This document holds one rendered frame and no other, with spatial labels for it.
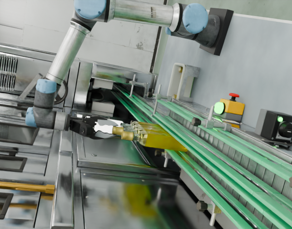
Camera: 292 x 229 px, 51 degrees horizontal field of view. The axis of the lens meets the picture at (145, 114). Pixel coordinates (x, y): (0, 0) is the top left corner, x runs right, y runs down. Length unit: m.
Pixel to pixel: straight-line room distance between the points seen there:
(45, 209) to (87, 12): 0.71
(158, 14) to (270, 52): 0.45
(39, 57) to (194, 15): 1.34
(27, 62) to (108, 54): 2.88
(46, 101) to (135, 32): 4.04
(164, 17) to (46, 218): 0.85
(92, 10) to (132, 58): 3.98
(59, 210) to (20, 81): 1.60
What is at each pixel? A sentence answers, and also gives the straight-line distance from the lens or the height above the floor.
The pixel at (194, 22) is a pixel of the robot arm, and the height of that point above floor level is 0.96.
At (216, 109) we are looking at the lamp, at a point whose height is 0.85.
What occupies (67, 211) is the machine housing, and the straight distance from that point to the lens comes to 0.89.
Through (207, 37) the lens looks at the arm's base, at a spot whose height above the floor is 0.82.
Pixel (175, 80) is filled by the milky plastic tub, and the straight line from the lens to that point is 1.77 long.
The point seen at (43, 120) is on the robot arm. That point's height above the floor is 1.47.
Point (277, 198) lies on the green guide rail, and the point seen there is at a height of 0.91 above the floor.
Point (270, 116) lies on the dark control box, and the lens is 0.95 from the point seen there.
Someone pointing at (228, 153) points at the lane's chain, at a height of 0.88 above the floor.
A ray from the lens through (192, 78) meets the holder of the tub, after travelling 1.64.
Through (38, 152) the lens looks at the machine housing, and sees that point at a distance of 1.39.
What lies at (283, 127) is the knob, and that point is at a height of 0.81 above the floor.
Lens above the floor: 1.41
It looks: 15 degrees down
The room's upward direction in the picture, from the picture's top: 81 degrees counter-clockwise
